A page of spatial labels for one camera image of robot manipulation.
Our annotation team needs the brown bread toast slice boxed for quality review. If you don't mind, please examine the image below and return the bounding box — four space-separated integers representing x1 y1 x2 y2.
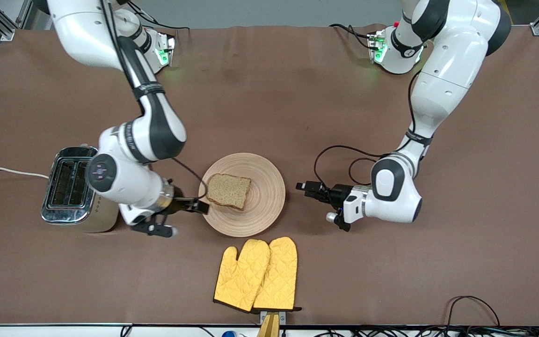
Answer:
205 173 252 211

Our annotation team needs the round wooden plate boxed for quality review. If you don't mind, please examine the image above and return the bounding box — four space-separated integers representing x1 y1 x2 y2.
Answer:
198 153 286 238

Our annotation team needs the yellow quilted oven mitt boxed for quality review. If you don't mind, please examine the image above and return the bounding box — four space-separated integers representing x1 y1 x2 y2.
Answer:
252 236 303 313
213 239 271 313

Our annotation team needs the brown table cover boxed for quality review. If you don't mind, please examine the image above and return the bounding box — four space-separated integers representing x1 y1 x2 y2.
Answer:
0 24 539 326

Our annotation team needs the beige chrome two-slot toaster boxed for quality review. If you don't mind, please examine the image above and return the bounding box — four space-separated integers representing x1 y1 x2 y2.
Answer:
40 146 121 233

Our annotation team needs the wooden stick with grey bracket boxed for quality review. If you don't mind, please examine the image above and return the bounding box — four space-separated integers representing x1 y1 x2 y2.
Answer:
256 311 287 337

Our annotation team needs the black left arm base cable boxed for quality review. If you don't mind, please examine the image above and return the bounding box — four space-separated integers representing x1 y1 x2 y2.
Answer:
329 23 374 51

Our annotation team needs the black arm base cable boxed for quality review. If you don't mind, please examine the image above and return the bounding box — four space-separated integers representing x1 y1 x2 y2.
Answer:
127 0 190 32
329 23 374 51

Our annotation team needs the black looped cable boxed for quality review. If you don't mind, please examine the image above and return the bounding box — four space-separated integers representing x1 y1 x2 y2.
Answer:
447 295 502 328

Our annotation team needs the black cable tangle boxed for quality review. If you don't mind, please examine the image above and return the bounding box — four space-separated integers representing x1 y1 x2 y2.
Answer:
354 326 539 337

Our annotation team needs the white toaster power cord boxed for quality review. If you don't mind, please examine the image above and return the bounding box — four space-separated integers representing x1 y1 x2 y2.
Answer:
0 167 49 179

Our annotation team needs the black right arm base cable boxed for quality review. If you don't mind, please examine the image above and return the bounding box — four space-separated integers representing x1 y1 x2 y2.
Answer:
127 0 190 32

